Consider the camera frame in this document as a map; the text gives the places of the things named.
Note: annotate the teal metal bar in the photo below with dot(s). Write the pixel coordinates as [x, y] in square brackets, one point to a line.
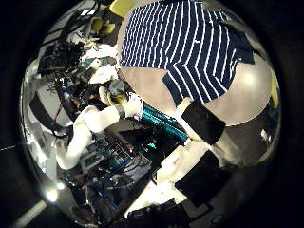
[161, 122]

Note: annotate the white cloth pile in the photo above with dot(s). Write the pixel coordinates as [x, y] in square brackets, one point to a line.
[99, 72]

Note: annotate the yellow chair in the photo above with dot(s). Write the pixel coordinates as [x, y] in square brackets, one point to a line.
[102, 27]
[123, 7]
[274, 90]

